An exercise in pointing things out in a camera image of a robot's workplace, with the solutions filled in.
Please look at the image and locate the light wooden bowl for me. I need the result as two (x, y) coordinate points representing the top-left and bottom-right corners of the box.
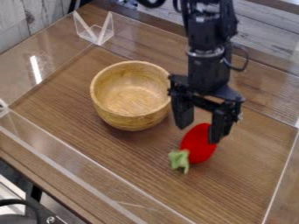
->
(89, 60), (171, 131)

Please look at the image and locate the clear acrylic tray enclosure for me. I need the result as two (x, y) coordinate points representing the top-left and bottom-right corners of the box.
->
(0, 15), (296, 224)

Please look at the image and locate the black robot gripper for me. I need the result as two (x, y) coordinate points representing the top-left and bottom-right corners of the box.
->
(168, 49), (245, 144)

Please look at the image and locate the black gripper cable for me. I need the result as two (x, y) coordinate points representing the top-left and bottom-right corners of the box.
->
(223, 43), (249, 73)

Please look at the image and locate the red felt strawberry toy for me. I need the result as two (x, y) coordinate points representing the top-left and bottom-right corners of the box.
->
(168, 123), (217, 174)

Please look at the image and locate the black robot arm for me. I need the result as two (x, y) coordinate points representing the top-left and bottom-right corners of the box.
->
(168, 0), (245, 144)

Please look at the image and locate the black table leg bracket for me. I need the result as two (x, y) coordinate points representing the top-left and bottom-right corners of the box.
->
(24, 184), (68, 224)

